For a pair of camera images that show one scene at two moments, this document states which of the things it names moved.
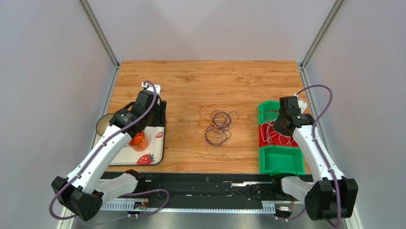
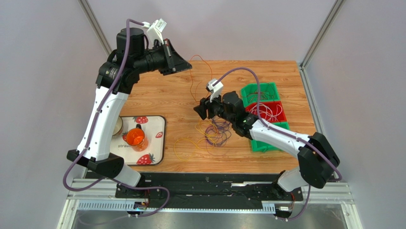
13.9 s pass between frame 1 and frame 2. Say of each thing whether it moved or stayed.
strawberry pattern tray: stayed
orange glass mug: stayed
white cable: moved
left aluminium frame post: stayed
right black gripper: moved
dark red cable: moved
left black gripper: moved
